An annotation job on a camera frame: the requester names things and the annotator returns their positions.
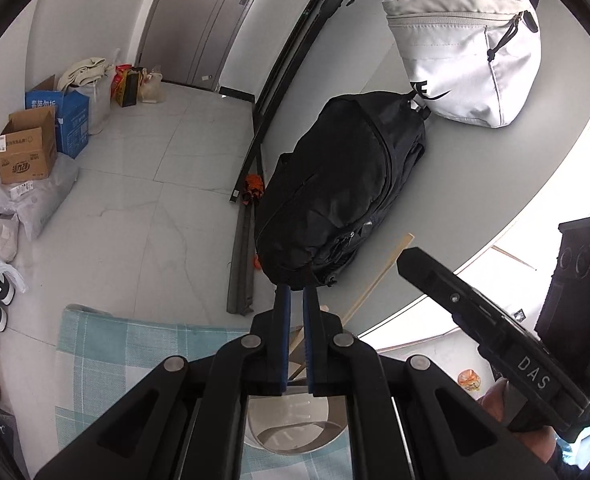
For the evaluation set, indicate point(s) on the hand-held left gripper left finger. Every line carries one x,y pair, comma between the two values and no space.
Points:
284,335

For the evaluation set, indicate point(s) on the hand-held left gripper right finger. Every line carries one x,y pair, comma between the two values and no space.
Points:
309,335

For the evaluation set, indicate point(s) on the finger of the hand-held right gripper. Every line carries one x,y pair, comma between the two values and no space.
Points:
435,280

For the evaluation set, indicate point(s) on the pale single wooden chopstick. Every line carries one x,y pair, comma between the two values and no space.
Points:
296,342
375,280

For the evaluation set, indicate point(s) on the white utensil holder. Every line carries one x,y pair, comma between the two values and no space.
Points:
295,435

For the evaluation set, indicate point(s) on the person's right hand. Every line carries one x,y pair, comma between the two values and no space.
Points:
495,402

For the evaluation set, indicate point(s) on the orange snack packet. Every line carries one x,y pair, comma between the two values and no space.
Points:
469,380

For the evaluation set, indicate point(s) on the black backpack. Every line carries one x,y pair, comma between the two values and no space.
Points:
335,185

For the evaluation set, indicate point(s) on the orange black tool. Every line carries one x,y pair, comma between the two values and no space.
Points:
252,189

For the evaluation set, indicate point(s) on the teal checked tablecloth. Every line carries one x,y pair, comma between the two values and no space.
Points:
125,350

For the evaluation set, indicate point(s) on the white sling bag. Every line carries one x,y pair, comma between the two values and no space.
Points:
455,60

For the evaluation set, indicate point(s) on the grey parcel bag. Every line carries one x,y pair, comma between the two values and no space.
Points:
45,195

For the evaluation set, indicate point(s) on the beige plastic bag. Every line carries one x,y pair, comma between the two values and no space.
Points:
152,87

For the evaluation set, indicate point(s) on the black paper bag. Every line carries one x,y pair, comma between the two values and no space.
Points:
132,87

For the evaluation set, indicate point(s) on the translucent plastic bag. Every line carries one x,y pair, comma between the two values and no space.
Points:
100,107

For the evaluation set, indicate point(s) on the black shoebox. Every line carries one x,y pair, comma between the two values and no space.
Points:
7,440

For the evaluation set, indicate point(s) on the blue cardboard box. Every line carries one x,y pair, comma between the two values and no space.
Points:
72,125

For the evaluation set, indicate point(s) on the red snack bag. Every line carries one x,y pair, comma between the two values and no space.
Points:
120,85

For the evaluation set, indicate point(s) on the brown cardboard box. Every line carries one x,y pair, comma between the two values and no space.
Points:
25,160

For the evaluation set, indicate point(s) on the grey door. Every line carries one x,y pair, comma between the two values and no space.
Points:
190,20

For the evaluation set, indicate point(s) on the cream cloth tote bag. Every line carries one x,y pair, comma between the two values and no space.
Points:
82,72

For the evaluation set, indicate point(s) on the grey metal rail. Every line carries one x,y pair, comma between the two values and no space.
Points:
240,270

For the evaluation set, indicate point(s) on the metal wall hook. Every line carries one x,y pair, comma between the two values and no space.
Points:
420,107

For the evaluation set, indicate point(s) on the black door frame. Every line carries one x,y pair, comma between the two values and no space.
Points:
295,45

